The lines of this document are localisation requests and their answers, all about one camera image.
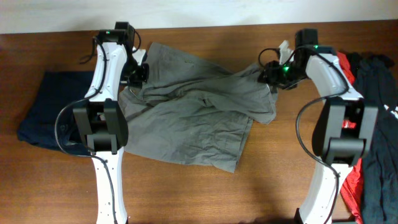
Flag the grey shorts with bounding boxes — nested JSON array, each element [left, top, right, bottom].
[[119, 43, 278, 172]]

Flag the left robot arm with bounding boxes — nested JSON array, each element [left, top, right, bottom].
[[73, 22, 149, 224]]

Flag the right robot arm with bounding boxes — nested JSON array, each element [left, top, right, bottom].
[[257, 29, 378, 224]]

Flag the dark navy folded garment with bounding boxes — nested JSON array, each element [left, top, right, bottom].
[[17, 72, 93, 155]]

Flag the black garment with white print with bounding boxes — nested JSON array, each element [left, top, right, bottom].
[[346, 52, 397, 224]]

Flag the red garment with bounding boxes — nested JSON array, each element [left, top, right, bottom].
[[337, 52, 364, 224]]

